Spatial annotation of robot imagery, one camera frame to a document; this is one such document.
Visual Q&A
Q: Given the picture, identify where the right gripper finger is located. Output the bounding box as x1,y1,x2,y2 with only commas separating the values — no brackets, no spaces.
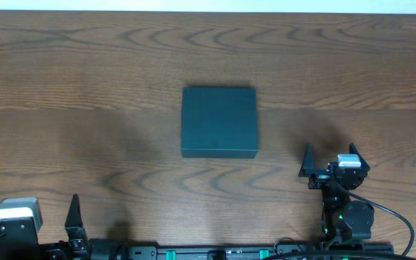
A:
349,143,369,170
298,143,314,177

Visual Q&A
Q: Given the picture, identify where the black gift box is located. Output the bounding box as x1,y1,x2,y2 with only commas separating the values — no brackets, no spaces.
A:
181,86,259,159

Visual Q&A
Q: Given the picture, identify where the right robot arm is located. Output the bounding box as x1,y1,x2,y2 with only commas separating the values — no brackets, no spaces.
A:
298,144,375,250

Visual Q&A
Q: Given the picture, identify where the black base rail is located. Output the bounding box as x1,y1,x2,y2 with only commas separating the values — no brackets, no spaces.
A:
90,238,394,260

